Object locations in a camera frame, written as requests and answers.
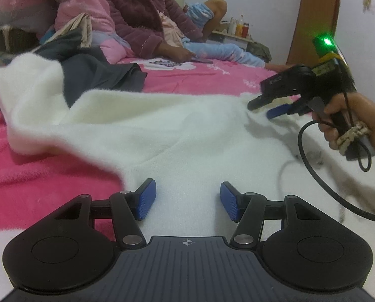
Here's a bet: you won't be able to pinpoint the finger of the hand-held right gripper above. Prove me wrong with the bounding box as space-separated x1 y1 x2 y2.
265 99 312 121
246 93 290 111

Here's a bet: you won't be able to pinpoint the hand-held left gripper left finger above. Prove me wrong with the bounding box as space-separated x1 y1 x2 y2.
54 178 158 250

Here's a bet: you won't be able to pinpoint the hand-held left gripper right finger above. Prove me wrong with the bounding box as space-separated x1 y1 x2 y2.
219 181 322 250

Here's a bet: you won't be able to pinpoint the white fluffy sweater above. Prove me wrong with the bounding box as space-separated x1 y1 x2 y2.
0 52 375 258

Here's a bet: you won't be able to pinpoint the dark grey clothes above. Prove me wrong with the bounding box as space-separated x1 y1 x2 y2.
33 28 148 107

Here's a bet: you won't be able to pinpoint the person's right hand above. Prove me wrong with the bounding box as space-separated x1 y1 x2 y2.
311 92 375 158

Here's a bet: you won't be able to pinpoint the green bag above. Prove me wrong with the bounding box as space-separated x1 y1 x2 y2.
246 42 273 63

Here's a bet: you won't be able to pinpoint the wooden door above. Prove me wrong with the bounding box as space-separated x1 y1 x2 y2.
286 0 342 66

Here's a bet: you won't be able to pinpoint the white side table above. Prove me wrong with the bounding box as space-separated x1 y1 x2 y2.
206 30 254 51

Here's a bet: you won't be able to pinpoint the pink floral blanket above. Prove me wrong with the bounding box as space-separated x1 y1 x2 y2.
0 53 301 290

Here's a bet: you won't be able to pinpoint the beige cloth bag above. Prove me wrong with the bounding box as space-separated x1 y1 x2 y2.
44 13 94 49

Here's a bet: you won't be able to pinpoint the grey brown pillow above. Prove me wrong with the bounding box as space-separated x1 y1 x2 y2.
0 27 41 54

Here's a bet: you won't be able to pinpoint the pink quilt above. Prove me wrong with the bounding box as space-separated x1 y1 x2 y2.
0 0 134 65

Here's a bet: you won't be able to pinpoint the black cable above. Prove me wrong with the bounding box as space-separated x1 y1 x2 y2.
298 119 375 224

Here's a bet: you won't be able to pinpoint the braided wrist strap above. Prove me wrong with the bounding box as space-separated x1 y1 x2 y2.
336 121 373 173

